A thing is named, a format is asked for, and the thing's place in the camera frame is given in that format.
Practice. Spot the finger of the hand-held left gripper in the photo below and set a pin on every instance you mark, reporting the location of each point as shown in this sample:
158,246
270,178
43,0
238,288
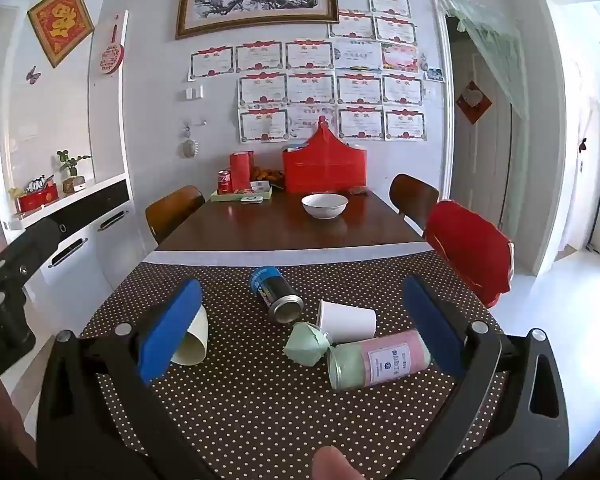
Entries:
37,242

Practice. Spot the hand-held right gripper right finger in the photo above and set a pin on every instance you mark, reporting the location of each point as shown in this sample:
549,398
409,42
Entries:
432,330

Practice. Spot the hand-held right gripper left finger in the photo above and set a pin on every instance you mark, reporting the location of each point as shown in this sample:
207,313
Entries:
172,332

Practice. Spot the white paper cup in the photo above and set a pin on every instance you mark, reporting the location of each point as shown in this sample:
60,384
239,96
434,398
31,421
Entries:
347,321

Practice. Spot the person's left forearm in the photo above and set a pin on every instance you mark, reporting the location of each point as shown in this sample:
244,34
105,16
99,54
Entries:
0,420

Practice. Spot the cream paper cup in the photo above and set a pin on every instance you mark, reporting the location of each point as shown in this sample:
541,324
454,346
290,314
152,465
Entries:
195,346

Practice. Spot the person's right hand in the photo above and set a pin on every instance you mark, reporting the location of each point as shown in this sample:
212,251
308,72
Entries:
334,465

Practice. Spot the red tin box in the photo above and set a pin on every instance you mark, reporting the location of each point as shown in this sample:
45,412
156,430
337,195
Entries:
37,201

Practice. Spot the white cabinet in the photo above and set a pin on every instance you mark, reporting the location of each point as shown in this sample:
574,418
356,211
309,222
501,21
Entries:
82,260

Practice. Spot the pink and green can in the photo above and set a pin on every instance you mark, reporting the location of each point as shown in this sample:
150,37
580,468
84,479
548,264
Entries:
380,360

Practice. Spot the small potted plant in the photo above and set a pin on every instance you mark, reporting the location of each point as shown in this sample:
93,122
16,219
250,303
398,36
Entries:
72,172

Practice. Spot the chair with red cover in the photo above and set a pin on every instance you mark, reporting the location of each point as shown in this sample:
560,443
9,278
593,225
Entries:
467,250

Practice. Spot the blue and black can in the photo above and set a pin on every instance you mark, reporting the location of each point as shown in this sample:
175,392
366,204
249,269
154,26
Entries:
272,290

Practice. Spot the brown polka-dot tablecloth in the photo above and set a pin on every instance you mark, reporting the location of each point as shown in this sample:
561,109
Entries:
260,400

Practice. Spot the brown wooden chair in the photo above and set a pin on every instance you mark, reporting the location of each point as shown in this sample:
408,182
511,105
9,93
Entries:
172,212
412,197

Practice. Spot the green folded paper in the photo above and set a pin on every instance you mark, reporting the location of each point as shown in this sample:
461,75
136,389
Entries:
305,346

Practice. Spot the small white case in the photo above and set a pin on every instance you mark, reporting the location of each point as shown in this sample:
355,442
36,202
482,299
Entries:
251,200

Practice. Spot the red soda can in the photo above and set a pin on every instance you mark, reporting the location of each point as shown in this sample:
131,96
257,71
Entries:
224,182

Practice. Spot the green tray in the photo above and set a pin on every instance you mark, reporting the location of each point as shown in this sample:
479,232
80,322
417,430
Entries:
252,192

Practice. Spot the white door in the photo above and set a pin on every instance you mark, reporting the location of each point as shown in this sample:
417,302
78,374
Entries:
480,175

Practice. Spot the white bowl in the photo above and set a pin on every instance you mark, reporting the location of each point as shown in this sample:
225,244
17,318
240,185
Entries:
325,206

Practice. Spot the round hanging scrubber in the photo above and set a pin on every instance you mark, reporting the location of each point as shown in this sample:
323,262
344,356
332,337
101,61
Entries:
189,148

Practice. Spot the small red box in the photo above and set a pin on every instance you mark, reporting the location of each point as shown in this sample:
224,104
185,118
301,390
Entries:
241,167

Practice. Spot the pile of orange snacks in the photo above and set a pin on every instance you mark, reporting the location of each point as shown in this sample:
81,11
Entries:
267,175

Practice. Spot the large red gift box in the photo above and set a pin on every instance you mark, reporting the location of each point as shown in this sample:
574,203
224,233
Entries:
325,170

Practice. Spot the red round hanging ornament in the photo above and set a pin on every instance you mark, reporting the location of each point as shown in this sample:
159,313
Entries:
111,55

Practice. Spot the red and gold framed picture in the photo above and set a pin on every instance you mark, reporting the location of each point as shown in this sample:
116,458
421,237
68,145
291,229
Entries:
60,22

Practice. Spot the red diamond door decoration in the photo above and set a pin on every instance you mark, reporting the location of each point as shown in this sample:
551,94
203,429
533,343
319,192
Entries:
474,101

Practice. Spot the green lace door curtain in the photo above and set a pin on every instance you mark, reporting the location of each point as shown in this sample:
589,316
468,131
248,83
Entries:
490,45

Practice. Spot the butterfly wall decal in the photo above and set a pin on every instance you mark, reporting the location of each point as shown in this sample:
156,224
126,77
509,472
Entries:
32,75

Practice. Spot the wall hook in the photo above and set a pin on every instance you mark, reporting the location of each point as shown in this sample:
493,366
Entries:
192,126

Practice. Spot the white light switch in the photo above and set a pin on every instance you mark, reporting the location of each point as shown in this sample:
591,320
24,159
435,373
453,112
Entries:
194,92

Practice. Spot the small wall photo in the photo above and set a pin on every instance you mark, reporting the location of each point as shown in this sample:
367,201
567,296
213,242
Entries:
433,74

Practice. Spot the wall of certificates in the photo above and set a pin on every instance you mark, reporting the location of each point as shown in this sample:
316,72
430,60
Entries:
310,87

